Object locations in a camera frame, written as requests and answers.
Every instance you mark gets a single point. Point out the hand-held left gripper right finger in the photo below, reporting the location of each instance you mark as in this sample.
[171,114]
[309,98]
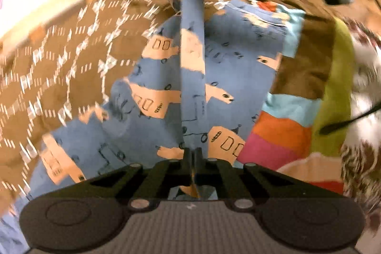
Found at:
[196,163]

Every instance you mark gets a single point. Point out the brown patterned blanket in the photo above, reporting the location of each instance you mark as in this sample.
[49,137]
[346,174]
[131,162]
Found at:
[59,63]

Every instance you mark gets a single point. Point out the brown and white patterned cloth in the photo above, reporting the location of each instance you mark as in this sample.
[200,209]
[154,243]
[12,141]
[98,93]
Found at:
[363,170]

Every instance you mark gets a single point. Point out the blue pants with orange print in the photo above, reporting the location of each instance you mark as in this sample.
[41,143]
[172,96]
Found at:
[190,84]

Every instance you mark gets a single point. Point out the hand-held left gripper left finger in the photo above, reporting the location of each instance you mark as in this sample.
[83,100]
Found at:
[187,163]

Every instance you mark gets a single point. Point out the multicolour patchwork blanket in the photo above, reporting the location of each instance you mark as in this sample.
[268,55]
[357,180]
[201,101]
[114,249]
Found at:
[333,78]

